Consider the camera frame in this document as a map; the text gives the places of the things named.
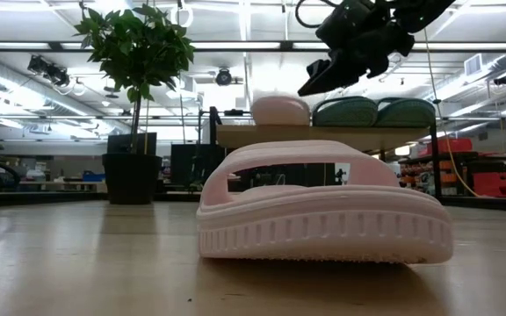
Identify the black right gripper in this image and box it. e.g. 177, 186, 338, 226
297, 19, 416, 97

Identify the green foam slide sandal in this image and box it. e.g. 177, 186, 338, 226
312, 96, 380, 128
374, 97, 437, 129

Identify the pink foam slide sandal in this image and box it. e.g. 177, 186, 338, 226
195, 140, 454, 265
249, 95, 312, 127

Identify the round black ceiling lamp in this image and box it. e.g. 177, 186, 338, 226
215, 68, 235, 87

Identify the red storage bin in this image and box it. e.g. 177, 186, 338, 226
472, 171, 506, 198
417, 138, 473, 155

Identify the black storage rack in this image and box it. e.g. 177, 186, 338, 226
400, 151, 506, 198

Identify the thin bamboo stake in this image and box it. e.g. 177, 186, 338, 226
144, 98, 150, 155

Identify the green potted tree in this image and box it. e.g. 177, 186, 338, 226
73, 3, 196, 155

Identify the black monitor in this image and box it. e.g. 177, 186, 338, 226
106, 133, 158, 155

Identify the black plant pot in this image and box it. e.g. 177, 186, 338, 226
101, 152, 163, 205

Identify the black ceiling spotlight cluster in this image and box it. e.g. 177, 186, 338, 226
26, 54, 72, 88

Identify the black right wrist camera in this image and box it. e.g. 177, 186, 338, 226
315, 0, 377, 50

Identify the black camera cable loop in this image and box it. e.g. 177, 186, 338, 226
295, 0, 338, 30

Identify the silver ceiling air duct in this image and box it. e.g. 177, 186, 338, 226
463, 52, 506, 87

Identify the yellow hanging cable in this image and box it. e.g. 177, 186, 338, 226
423, 26, 479, 198

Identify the white hanging ring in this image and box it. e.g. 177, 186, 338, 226
169, 3, 195, 29

